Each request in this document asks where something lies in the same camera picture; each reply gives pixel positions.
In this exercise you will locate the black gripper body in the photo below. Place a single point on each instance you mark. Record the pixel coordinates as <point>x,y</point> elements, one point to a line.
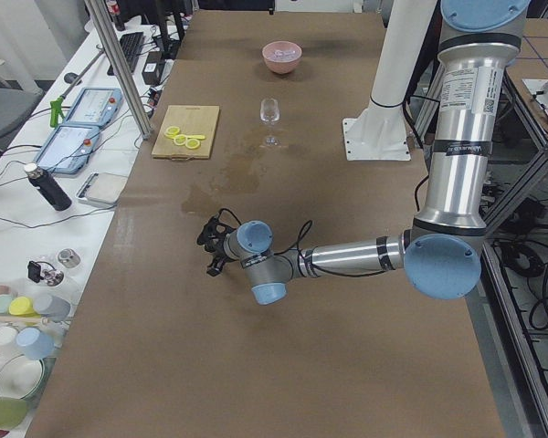
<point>219,255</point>

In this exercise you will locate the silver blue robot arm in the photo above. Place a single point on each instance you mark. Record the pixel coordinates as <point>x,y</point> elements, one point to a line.
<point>440,253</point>

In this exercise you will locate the clear wine glass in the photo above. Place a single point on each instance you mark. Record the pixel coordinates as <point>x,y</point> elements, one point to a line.
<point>269,115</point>

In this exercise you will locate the pile of ice cubes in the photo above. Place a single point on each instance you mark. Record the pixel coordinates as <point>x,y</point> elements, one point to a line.
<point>283,56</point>

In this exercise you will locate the lemon slice lower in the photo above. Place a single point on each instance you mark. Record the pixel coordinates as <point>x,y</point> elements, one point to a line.
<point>192,144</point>

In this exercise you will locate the lemon slice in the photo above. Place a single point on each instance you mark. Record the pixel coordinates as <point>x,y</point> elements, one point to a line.
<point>181,140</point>
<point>192,144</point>
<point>172,131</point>

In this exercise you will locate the lemon slice middle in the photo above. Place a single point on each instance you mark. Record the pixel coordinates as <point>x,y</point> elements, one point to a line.
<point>181,140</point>

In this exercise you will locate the lemon slice top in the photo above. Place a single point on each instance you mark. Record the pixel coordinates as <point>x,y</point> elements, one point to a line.
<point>172,131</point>

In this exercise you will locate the wooden cutting board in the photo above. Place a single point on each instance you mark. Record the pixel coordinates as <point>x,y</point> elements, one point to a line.
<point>196,122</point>

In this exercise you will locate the white digital scale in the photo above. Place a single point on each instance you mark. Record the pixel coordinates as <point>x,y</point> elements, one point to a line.
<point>102,189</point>

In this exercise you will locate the small steel cup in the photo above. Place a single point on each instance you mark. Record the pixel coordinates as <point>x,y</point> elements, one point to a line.
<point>69,258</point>

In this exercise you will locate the blue teach pendant near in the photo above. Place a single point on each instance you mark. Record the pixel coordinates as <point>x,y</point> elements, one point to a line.
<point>68,149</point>

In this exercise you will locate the blue teach pendant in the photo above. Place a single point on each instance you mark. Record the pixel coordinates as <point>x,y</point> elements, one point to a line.
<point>68,149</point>
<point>95,106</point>

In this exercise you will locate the blue teach pendant far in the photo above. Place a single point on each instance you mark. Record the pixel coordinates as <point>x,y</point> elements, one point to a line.
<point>95,106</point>

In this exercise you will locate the black power adapter box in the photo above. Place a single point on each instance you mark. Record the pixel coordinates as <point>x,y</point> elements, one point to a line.
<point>152,70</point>

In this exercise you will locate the black water bottle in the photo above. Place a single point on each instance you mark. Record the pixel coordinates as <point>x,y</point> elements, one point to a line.
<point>47,186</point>

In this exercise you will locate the pink bowl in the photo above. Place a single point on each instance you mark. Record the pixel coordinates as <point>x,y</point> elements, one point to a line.
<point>281,68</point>

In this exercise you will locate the black keyboard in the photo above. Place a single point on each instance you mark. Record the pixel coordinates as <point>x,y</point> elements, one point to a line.
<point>131,45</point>

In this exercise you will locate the stack of coloured cups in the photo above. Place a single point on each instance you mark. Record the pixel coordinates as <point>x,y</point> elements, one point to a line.
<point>32,326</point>

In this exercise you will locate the green bowl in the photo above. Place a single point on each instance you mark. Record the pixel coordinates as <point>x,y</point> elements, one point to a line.
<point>12,412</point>

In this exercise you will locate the aluminium frame post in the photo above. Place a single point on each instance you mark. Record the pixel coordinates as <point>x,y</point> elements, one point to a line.
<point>112,48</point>

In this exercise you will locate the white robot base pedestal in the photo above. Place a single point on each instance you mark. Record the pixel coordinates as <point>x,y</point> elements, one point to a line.
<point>379,133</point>

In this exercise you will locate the green handled grabber tool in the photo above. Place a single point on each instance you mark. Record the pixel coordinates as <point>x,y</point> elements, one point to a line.
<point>56,112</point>

